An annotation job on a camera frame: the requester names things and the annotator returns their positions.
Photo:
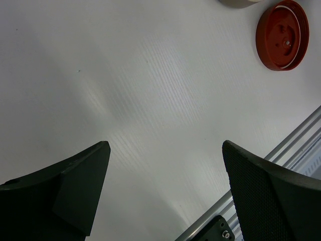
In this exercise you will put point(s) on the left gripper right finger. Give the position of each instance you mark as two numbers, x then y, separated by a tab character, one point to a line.
271	202

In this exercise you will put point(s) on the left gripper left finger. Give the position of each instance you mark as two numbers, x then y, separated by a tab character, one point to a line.
58	202

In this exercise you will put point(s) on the beige steel container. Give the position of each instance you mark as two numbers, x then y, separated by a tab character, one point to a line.
238	4

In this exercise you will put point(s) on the red lid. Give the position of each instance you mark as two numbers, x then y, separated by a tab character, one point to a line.
282	36

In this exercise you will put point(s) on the aluminium front rail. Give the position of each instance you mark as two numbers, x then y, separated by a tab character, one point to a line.
294	152

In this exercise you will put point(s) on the slotted cable duct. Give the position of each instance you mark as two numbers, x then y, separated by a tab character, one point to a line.
312	168

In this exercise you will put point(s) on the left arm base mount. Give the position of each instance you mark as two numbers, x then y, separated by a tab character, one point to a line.
216	230

